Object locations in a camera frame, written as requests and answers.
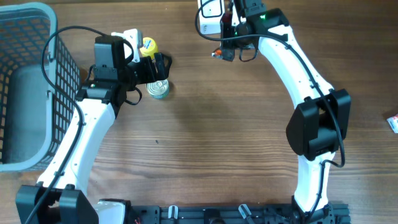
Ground black right camera cable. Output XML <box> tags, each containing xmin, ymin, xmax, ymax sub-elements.
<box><xmin>195</xmin><ymin>0</ymin><xmax>346</xmax><ymax>223</ymax></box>

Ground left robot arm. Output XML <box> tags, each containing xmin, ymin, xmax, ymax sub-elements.
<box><xmin>16</xmin><ymin>34</ymin><xmax>172</xmax><ymax>223</ymax></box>

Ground black left camera cable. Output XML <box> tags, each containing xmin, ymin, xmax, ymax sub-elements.
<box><xmin>24</xmin><ymin>26</ymin><xmax>108</xmax><ymax>224</ymax></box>

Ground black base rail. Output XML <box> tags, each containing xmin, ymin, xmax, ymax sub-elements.
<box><xmin>73</xmin><ymin>203</ymin><xmax>351</xmax><ymax>224</ymax></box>

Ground red white snack packet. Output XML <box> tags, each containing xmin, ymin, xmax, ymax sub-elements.
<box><xmin>386</xmin><ymin>114</ymin><xmax>398</xmax><ymax>134</ymax></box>

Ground round tin can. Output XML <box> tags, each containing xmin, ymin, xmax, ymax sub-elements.
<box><xmin>146</xmin><ymin>80</ymin><xmax>169</xmax><ymax>100</ymax></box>

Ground white barcode scanner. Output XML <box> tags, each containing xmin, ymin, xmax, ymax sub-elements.
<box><xmin>198</xmin><ymin>0</ymin><xmax>225</xmax><ymax>35</ymax></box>

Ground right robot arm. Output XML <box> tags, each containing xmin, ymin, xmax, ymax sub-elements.
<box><xmin>231</xmin><ymin>1</ymin><xmax>351</xmax><ymax>223</ymax></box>

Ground grey plastic mesh basket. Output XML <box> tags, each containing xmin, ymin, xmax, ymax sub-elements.
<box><xmin>1</xmin><ymin>2</ymin><xmax>80</xmax><ymax>172</ymax></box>

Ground black camera cable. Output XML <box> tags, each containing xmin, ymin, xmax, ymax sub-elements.
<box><xmin>195</xmin><ymin>0</ymin><xmax>346</xmax><ymax>223</ymax></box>
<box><xmin>24</xmin><ymin>26</ymin><xmax>108</xmax><ymax>224</ymax></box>

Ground yellow mentos gum bottle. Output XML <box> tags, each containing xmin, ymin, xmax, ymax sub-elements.
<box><xmin>140</xmin><ymin>37</ymin><xmax>159</xmax><ymax>60</ymax></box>

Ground black red snack packet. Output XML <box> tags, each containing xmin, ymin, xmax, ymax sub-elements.
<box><xmin>211</xmin><ymin>12</ymin><xmax>235</xmax><ymax>62</ymax></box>

